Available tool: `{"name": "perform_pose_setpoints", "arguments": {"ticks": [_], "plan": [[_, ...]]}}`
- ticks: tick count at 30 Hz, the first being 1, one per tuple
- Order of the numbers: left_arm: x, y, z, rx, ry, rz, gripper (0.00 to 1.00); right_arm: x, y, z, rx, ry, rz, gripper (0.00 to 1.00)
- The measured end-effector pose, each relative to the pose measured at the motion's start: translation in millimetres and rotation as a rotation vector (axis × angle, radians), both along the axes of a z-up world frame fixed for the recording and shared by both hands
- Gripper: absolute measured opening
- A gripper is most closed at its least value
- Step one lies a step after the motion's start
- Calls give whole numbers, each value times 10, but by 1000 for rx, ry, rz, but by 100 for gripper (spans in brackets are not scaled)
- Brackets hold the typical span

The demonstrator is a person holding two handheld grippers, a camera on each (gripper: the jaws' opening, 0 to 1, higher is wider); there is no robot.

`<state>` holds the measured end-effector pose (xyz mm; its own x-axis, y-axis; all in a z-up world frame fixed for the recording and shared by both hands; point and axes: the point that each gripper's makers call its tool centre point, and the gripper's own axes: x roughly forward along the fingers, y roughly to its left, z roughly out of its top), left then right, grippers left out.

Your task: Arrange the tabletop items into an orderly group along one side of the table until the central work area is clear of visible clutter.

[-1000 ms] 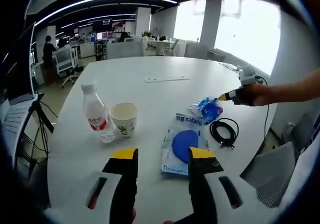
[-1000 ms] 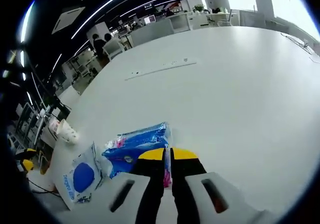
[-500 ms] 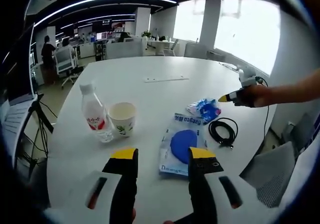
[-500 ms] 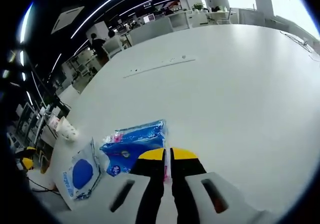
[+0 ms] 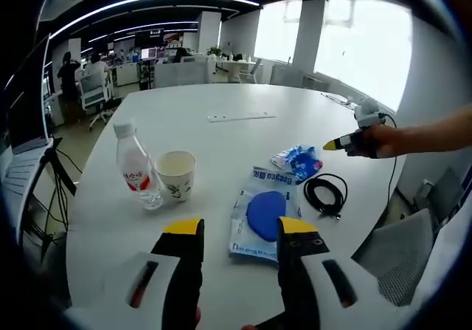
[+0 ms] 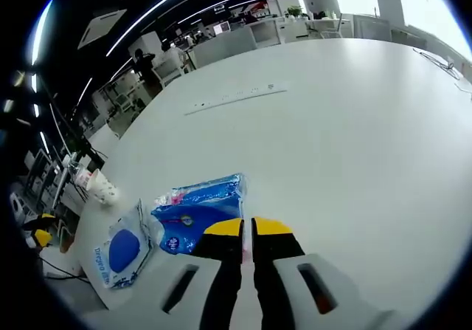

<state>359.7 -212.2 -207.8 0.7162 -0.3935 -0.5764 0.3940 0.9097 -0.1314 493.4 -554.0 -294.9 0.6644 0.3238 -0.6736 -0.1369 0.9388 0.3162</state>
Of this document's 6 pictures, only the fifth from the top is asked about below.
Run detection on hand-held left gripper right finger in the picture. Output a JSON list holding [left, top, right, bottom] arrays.
[[276, 216, 418, 330]]

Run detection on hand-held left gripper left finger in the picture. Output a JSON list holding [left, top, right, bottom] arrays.
[[67, 217, 206, 330]]

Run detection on small blue packet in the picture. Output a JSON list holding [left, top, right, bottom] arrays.
[[271, 144, 325, 181]]

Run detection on large blue white packet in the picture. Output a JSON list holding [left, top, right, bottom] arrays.
[[228, 165, 305, 264]]

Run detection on white paper cup leaf print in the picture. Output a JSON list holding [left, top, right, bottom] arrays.
[[153, 150, 198, 204]]

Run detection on clear plastic bottle red label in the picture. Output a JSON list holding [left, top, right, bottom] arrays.
[[112, 122, 165, 212]]

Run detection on person's right hand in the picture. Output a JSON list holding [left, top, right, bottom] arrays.
[[347, 124, 402, 159]]

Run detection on large window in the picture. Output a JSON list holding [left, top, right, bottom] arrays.
[[254, 0, 304, 66], [313, 0, 412, 114]]

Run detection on grey mesh chair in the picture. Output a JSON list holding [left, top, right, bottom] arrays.
[[352, 207, 440, 307]]

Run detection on white strip on table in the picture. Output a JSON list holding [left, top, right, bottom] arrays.
[[206, 111, 277, 123]]

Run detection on dark grey chair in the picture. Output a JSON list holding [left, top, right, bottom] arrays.
[[414, 166, 467, 232]]

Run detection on grey office chair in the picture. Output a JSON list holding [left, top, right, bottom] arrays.
[[239, 58, 264, 85]]

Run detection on round white table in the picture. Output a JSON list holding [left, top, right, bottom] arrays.
[[215, 58, 260, 84]]

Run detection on white desk partition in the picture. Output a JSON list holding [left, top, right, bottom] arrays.
[[153, 54, 217, 89]]

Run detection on white office chair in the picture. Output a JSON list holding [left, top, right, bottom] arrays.
[[78, 72, 123, 132]]

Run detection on black shelf cart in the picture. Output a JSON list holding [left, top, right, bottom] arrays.
[[136, 60, 154, 92]]

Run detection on silver laptop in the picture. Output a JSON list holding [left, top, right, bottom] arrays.
[[0, 33, 55, 202]]

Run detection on curved ceiling light strip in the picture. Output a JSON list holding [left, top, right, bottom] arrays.
[[49, 0, 263, 41]]

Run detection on white cable on table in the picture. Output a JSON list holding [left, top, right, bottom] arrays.
[[319, 91, 355, 106]]

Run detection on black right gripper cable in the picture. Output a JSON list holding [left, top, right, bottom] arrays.
[[378, 111, 400, 213]]

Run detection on black floor cables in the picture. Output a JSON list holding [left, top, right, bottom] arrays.
[[35, 148, 80, 268]]

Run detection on wall display screen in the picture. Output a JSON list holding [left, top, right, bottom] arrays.
[[133, 28, 165, 47]]

